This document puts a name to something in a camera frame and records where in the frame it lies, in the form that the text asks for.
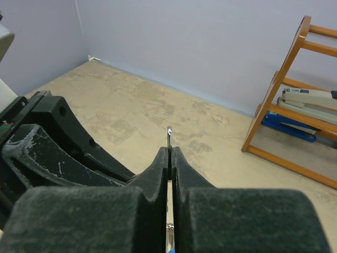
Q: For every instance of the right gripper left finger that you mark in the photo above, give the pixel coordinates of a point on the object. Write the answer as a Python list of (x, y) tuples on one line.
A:
[(131, 218)]

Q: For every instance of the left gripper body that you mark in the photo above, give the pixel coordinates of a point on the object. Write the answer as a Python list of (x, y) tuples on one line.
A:
[(17, 113)]

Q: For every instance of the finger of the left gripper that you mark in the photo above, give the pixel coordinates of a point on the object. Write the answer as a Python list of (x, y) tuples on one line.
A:
[(31, 158), (54, 115)]

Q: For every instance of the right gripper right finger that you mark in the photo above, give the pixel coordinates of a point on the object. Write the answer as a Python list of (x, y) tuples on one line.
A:
[(211, 219)]

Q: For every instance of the wooden shelf rack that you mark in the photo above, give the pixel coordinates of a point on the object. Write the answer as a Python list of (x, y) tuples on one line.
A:
[(314, 160)]

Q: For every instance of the blue stapler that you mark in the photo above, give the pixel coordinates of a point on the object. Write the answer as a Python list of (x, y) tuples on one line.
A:
[(289, 126)]

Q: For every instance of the white stapler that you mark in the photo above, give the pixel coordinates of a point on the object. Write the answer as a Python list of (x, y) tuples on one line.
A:
[(314, 103)]

